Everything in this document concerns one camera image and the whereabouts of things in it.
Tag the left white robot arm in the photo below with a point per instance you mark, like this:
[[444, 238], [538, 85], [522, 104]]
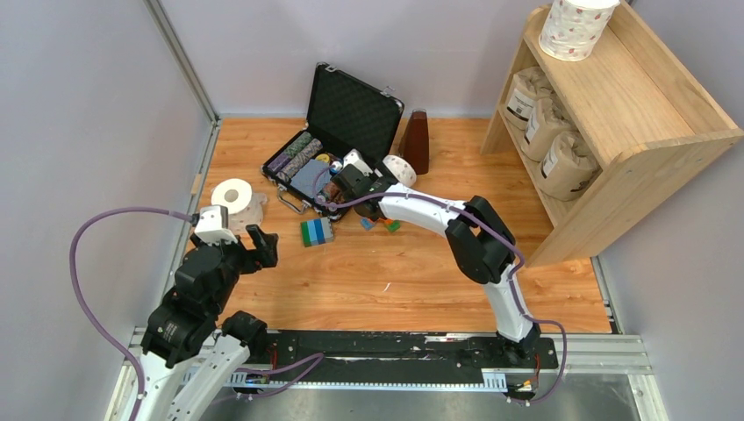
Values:
[[187, 355]]

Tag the green blue block toy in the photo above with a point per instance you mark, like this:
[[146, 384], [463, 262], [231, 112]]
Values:
[[316, 232]]

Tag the wooden shelf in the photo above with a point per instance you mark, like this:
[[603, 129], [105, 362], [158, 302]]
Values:
[[648, 121]]

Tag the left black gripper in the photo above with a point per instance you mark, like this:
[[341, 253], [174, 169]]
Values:
[[267, 245]]

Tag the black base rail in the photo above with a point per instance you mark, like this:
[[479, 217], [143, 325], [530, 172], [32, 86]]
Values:
[[398, 358]]

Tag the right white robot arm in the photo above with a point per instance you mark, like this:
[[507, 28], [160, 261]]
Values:
[[484, 249]]

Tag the brown metronome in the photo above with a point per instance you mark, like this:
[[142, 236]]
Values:
[[414, 146]]

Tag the aluminium frame post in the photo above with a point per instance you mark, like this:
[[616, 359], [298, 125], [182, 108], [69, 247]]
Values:
[[168, 32]]

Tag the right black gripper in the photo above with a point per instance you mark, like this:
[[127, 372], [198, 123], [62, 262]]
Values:
[[382, 169]]

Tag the black poker chip case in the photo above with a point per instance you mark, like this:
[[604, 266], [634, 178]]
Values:
[[344, 114]]

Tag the white toilet paper roll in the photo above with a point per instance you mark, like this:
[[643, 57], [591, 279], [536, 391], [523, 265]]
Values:
[[245, 206]]

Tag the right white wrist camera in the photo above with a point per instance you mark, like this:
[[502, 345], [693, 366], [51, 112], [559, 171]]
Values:
[[354, 159]]

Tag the brown roll front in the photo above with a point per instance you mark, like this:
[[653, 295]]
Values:
[[547, 120]]

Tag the patterned paper roll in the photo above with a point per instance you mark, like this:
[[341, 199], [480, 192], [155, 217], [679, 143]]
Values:
[[400, 169], [573, 27]]

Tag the brown roll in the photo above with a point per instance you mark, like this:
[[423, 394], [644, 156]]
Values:
[[527, 86], [568, 168], [547, 120]]

